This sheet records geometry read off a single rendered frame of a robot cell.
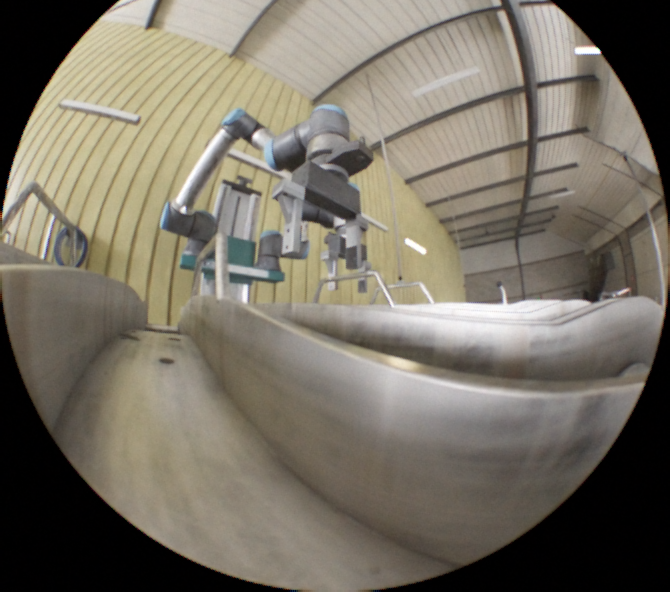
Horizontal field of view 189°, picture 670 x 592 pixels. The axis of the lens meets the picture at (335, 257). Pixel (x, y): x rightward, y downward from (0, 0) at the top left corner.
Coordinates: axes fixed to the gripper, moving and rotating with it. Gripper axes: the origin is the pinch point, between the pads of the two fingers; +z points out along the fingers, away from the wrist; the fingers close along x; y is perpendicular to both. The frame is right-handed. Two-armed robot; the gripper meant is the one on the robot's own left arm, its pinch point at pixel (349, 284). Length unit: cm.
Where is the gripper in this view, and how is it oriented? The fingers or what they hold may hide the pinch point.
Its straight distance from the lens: 60.2
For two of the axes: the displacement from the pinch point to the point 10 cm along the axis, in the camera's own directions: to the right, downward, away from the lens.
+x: 6.9, 1.9, 7.0
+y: 7.2, -1.8, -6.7
